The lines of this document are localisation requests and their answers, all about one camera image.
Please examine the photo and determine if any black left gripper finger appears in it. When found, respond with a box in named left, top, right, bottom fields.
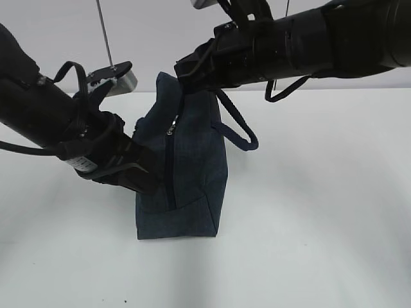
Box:
left=123, top=149, right=162, bottom=194

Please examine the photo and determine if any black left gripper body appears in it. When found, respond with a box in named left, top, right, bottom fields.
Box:
left=59, top=110, right=148, bottom=186

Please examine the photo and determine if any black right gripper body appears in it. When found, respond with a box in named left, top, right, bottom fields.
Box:
left=174, top=22, right=257, bottom=93

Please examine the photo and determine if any metal zipper pull ring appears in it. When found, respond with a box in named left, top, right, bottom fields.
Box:
left=166, top=114, right=179, bottom=138

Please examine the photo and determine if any dark blue fabric lunch bag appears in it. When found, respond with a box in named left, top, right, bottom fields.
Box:
left=132, top=72, right=259, bottom=240

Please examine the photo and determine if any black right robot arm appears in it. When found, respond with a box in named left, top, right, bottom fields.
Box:
left=174, top=1, right=410, bottom=92

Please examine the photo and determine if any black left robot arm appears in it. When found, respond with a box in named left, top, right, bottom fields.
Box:
left=1, top=27, right=159, bottom=194

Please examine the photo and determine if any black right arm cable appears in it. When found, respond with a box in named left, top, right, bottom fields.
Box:
left=264, top=75, right=314, bottom=103

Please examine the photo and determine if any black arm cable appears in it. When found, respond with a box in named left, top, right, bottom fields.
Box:
left=264, top=75, right=314, bottom=103
left=0, top=61, right=97, bottom=158

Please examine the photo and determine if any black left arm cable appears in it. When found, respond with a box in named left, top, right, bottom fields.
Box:
left=0, top=61, right=97, bottom=158

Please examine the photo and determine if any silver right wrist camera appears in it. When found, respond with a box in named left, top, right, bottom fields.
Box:
left=191, top=0, right=218, bottom=10

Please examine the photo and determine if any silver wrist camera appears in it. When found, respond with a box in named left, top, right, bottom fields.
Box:
left=191, top=0, right=218, bottom=10
left=87, top=61, right=137, bottom=97

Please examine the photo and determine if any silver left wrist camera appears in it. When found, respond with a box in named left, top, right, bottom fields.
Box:
left=87, top=61, right=137, bottom=97

